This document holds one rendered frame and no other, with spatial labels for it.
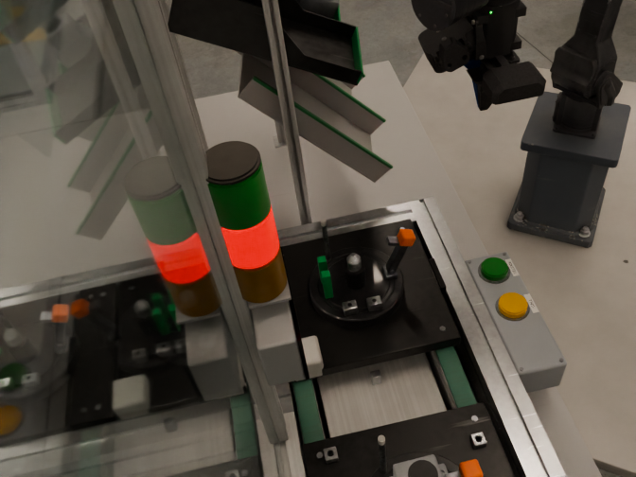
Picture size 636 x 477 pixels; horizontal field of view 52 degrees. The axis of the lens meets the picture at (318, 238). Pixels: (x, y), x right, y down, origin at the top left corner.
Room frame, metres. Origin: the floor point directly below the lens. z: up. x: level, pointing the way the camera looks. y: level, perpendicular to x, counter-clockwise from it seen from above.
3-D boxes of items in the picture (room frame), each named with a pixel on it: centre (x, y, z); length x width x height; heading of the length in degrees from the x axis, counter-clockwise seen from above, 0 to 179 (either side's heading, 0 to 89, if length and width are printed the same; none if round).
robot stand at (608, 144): (0.79, -0.44, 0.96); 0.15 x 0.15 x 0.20; 59
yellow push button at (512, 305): (0.53, -0.26, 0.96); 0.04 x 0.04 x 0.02
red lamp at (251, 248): (0.40, 0.06, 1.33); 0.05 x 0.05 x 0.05
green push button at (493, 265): (0.60, -0.26, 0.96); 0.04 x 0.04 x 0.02
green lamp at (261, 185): (0.40, 0.06, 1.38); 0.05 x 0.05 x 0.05
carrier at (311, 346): (0.60, -0.05, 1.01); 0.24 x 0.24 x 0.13; 5
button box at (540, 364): (0.53, -0.26, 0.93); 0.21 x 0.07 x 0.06; 5
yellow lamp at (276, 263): (0.40, 0.06, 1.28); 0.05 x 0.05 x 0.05
